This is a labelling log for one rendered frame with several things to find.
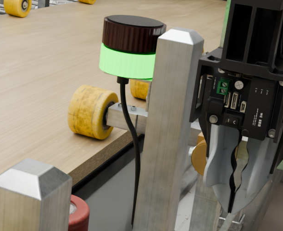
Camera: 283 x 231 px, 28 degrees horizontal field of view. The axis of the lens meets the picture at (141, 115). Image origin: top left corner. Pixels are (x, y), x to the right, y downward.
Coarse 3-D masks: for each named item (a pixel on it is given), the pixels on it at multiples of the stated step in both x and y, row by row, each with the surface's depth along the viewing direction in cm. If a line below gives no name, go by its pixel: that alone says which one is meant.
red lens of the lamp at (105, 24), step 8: (104, 24) 54; (112, 24) 52; (104, 32) 54; (112, 32) 53; (120, 32) 52; (128, 32) 52; (136, 32) 52; (144, 32) 52; (152, 32) 52; (160, 32) 53; (104, 40) 54; (112, 40) 53; (120, 40) 52; (128, 40) 52; (136, 40) 52; (144, 40) 52; (152, 40) 53; (120, 48) 53; (128, 48) 52; (136, 48) 52; (144, 48) 53; (152, 48) 53
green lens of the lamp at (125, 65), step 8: (104, 48) 54; (104, 56) 54; (112, 56) 53; (120, 56) 53; (128, 56) 53; (136, 56) 53; (144, 56) 53; (152, 56) 53; (104, 64) 54; (112, 64) 53; (120, 64) 53; (128, 64) 53; (136, 64) 53; (144, 64) 53; (152, 64) 54; (112, 72) 54; (120, 72) 53; (128, 72) 53; (136, 72) 53; (144, 72) 53; (152, 72) 54
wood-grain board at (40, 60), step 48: (96, 0) 236; (144, 0) 253; (192, 0) 273; (0, 48) 141; (48, 48) 147; (96, 48) 154; (0, 96) 107; (48, 96) 110; (0, 144) 86; (48, 144) 88; (96, 144) 90
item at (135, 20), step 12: (120, 24) 52; (132, 24) 52; (144, 24) 53; (156, 24) 54; (108, 48) 54; (120, 84) 57; (120, 96) 57; (132, 132) 57; (132, 216) 60; (132, 228) 60
